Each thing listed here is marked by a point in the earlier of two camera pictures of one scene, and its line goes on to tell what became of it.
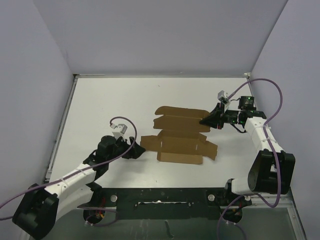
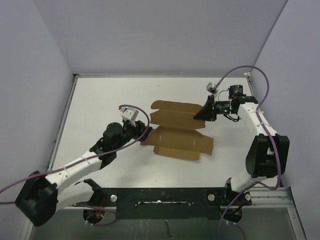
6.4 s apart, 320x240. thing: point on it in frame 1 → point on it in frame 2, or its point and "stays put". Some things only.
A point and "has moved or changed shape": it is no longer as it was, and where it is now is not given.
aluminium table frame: [165, 147] stays put
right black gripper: [214, 119] → [206, 112]
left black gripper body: [120, 147] → [130, 131]
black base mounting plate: [171, 203] stays put
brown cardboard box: [182, 140] has moved or changed shape
